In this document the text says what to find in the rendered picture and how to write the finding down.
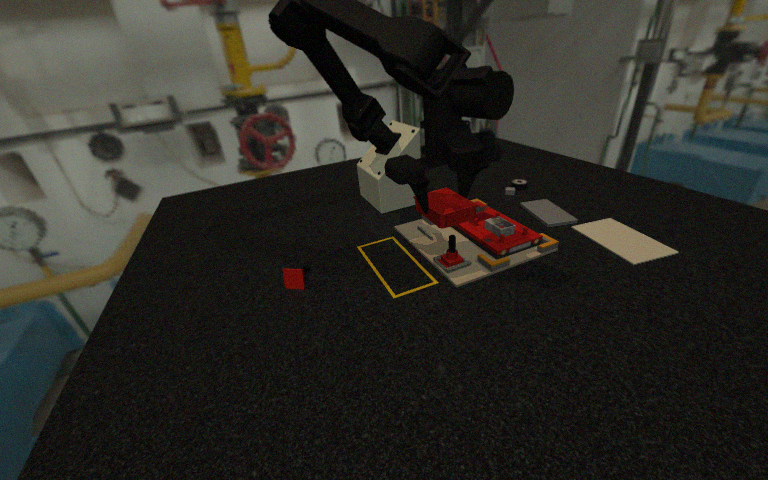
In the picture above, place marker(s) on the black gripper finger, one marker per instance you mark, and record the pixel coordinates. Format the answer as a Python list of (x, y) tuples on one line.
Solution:
[(420, 190), (466, 178)]

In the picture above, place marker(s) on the beige flat rectangular panel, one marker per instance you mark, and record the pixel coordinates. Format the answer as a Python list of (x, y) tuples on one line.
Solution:
[(623, 241)]

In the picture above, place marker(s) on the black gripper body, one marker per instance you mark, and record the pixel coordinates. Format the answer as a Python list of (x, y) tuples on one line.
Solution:
[(405, 169)]

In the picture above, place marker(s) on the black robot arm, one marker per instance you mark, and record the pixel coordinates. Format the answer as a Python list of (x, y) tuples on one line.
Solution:
[(410, 50)]

